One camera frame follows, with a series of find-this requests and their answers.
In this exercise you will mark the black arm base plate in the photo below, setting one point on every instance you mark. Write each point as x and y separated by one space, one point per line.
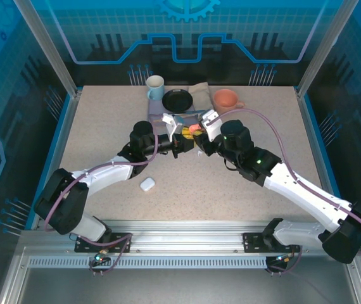
253 243
120 242

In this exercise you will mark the white earbud charging case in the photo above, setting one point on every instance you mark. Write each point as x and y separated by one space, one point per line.
147 184

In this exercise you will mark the aluminium mounting rail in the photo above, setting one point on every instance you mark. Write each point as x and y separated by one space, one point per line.
187 236

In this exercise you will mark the beige folded cloth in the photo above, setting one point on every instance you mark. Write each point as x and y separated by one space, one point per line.
201 93

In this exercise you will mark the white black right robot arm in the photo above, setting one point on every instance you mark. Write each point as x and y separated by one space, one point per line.
307 196

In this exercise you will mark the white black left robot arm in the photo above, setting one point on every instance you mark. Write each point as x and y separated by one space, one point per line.
104 172

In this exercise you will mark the lavender plastic tray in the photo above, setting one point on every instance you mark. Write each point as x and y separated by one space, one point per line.
155 111

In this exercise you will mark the aluminium frame post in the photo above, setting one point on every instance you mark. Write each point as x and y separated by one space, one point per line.
324 47
49 50

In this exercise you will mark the orange mug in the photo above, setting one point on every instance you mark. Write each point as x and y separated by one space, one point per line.
225 99

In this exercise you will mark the light blue mug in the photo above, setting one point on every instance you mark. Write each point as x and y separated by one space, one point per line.
154 88

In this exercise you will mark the blue table side trim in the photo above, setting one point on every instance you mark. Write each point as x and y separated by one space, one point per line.
318 145
54 158

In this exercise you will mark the pink earbud charging case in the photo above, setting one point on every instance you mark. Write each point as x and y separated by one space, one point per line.
195 127

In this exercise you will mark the black round plate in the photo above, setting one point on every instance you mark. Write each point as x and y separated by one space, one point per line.
177 100

